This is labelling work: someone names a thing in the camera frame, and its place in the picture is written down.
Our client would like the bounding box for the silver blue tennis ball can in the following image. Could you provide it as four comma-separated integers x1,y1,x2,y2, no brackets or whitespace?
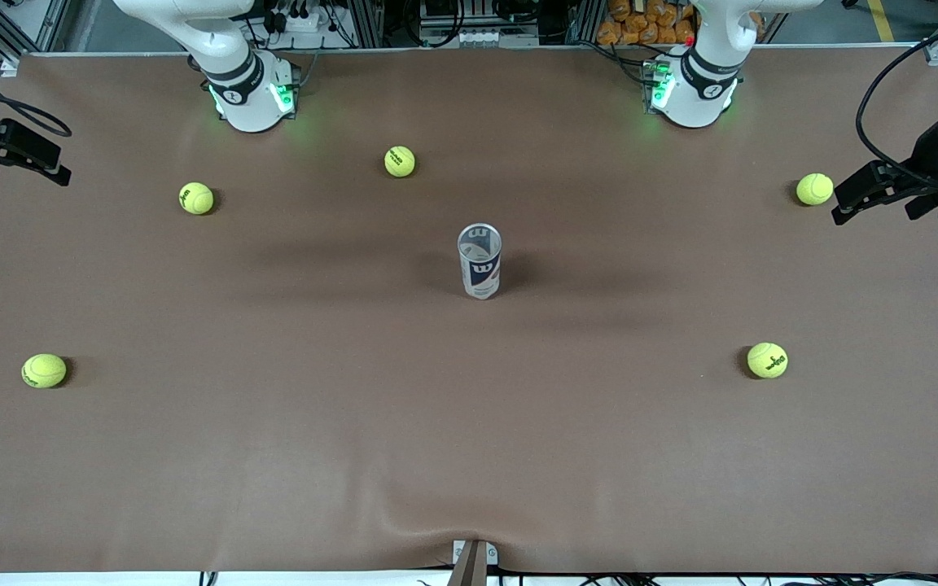
458,223,503,300

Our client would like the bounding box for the yellow tennis ball Wilson print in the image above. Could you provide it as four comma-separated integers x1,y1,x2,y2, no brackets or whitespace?
747,342,789,379

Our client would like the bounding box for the orange packaged goods pile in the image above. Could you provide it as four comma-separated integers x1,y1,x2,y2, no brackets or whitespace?
597,0,696,46

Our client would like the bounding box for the white power strip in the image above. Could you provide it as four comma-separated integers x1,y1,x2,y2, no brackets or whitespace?
268,7,333,35

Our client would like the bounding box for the brown table mat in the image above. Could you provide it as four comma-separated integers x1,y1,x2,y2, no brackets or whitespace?
0,45,938,575

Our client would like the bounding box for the white connector strip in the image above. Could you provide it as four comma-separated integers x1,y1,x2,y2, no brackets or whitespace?
419,24,541,48

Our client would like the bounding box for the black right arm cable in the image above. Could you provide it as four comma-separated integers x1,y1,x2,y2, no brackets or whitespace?
0,49,73,138

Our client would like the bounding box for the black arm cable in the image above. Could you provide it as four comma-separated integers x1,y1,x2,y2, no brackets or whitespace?
0,49,73,138
856,16,938,192

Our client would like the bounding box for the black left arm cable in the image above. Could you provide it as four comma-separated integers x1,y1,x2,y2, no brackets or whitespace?
856,16,938,192

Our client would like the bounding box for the silver metal bracket plate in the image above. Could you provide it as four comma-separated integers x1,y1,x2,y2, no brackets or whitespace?
451,539,499,566

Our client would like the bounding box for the brown post bar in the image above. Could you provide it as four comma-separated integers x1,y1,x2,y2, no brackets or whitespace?
446,541,488,586

